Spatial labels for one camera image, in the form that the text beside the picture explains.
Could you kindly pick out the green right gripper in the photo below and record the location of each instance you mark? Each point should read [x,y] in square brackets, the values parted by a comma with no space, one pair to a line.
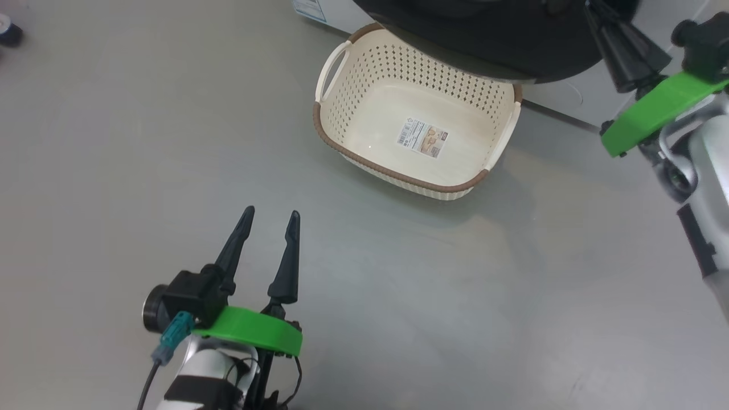
[655,111]

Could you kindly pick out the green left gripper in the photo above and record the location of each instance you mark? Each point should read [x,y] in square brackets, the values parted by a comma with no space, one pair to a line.
[256,330]

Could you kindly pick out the washing machine glass door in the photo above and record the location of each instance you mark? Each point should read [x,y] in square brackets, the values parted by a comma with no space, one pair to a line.
[484,40]

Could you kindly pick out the white front-load washing machine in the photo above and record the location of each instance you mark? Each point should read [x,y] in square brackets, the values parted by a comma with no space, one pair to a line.
[569,97]

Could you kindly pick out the cream perforated basket brown rim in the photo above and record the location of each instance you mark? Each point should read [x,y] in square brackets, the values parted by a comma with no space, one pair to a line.
[370,114]

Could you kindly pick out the basket product label sticker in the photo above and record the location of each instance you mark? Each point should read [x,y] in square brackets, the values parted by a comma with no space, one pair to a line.
[422,138]

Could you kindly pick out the blue energy label sticker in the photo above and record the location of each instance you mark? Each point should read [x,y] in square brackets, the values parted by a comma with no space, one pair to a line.
[309,8]

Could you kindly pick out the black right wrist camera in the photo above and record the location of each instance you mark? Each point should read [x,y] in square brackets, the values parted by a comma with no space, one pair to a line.
[706,45]

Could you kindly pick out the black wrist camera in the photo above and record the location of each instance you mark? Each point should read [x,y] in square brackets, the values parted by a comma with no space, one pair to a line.
[188,293]
[706,45]

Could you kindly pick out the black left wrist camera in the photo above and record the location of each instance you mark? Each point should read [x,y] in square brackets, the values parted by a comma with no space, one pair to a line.
[188,293]

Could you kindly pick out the grey metal frame with caster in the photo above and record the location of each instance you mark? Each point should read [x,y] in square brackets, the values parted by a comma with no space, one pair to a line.
[10,33]

